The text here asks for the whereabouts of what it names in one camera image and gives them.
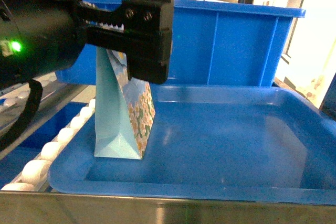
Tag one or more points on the flower gift bag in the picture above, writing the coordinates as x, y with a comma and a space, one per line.
124, 110

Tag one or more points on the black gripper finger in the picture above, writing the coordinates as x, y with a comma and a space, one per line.
148, 54
139, 15

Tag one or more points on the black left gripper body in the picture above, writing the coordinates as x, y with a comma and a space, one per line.
38, 37

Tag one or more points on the large blue plastic crate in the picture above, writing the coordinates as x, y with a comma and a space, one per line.
228, 44

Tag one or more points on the white roller track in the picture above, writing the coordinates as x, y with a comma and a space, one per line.
34, 175

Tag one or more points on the steel shelf front rail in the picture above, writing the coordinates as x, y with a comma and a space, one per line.
25, 207

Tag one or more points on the blue plastic tray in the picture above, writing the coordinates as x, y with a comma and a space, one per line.
218, 143

